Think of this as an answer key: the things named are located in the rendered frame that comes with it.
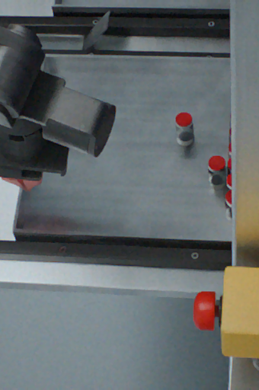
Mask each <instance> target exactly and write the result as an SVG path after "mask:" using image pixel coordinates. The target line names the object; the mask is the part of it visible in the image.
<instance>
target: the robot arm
mask: <svg viewBox="0 0 259 390"><path fill-rule="evenodd" d="M41 47H42V45H41V43H40V40H39V38H38V36H37V35H36V34H35V33H34V32H33V31H32V30H29V29H27V28H26V27H22V26H21V25H17V24H10V25H9V26H8V29H6V28H4V27H2V26H0V177H1V179H2V180H3V181H7V183H10V184H13V185H15V186H18V187H20V188H21V189H24V190H26V191H31V189H32V187H35V186H37V185H39V184H41V183H42V180H43V173H44V172H47V173H56V174H60V176H61V177H63V176H64V175H65V174H66V172H67V167H68V158H69V149H74V150H76V151H79V152H83V153H85V154H88V155H89V156H91V157H95V158H97V157H98V156H99V155H100V154H101V152H102V150H103V149H104V147H105V145H106V144H107V141H108V139H109V137H110V133H111V130H112V127H113V124H114V119H115V115H116V107H115V106H114V105H112V104H109V103H105V102H103V101H99V99H97V98H95V97H90V96H87V95H86V94H82V93H80V92H77V91H73V90H72V89H69V88H66V87H65V86H66V80H65V79H64V78H60V77H57V76H54V75H51V74H49V73H45V72H43V71H41V69H40V67H41V65H42V63H43V60H44V58H45V53H44V51H43V50H42V49H41Z"/></svg>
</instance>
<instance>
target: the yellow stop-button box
mask: <svg viewBox="0 0 259 390"><path fill-rule="evenodd" d="M223 278H224V286H223V296H220V304H219V328H221V331H222V346H221V350H222V353H223V354H224V355H225V356H229V357H231V356H242V357H255V358H259V268H255V267H227V268H225V271H224V275H223Z"/></svg>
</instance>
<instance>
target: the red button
mask: <svg viewBox="0 0 259 390"><path fill-rule="evenodd" d="M216 317H217V318H218V317H219V305H216V292H215V291H201V292H199V293H198V294H197V297H196V298H195V300H194V307H193V320H194V324H195V325H196V327H197V328H198V329H199V330H201V331H214V329H215V319H216Z"/></svg>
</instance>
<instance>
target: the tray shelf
mask: <svg viewBox="0 0 259 390"><path fill-rule="evenodd" d="M51 5H52V0H0V15H21V16H53V11H52V8H51ZM89 50H140V51H181V52H205V53H230V37H186V36H140V35H101V36H100V37H99V39H98V40H97V41H96V42H95V43H94V44H93V45H92V46H90V47H89ZM18 191H19V187H18V186H15V185H13V184H10V183H7V181H3V180H2V179H1V177H0V240H5V241H15V238H14V235H13V232H12V229H13V225H14V215H15V210H16V205H17V201H18ZM223 275H224V270H207V269H190V268H173V267H140V266H123V265H106V264H90V263H73V262H56V261H24V260H6V259H0V288H3V289H32V290H48V291H63V292H80V293H95V294H111V295H126V296H157V297H172V298H188V299H195V298H196V297H197V294H198V293H199V292H201V291H215V292H216V299H218V300H220V296H223V286H224V278H223Z"/></svg>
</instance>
